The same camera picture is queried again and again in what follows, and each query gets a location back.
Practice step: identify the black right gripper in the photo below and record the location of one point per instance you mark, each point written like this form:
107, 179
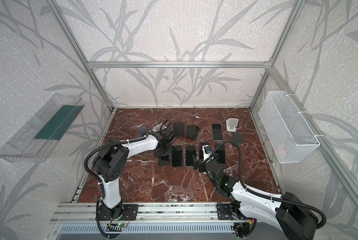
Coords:
202, 163

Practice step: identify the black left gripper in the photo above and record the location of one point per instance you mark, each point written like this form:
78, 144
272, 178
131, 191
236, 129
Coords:
163, 152

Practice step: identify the black phone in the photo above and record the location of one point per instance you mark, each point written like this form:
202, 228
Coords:
221, 152
177, 156
163, 161

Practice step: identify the white-edged phone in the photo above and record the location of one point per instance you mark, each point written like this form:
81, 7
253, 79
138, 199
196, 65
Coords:
217, 132

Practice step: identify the dark grey front phone stand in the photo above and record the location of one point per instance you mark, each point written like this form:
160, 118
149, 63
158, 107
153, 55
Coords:
238, 138

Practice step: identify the white front phone stand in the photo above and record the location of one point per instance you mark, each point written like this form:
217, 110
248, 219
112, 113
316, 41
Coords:
232, 124

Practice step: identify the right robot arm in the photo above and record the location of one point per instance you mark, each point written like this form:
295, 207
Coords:
284, 212

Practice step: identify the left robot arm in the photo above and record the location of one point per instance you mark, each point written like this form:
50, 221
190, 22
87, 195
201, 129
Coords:
111, 161

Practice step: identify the white metal phone stand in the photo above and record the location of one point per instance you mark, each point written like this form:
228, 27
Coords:
159, 128

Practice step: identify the black stand under purple phone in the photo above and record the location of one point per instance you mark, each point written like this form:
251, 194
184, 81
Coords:
192, 132

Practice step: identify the green circuit board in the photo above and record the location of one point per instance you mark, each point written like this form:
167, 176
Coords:
116, 227

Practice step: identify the white wire mesh basket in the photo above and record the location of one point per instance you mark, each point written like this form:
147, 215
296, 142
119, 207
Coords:
288, 131

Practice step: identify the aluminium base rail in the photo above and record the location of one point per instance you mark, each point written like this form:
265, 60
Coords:
191, 212

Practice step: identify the clear plastic wall tray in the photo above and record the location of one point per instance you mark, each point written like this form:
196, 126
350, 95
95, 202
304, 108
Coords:
34, 141

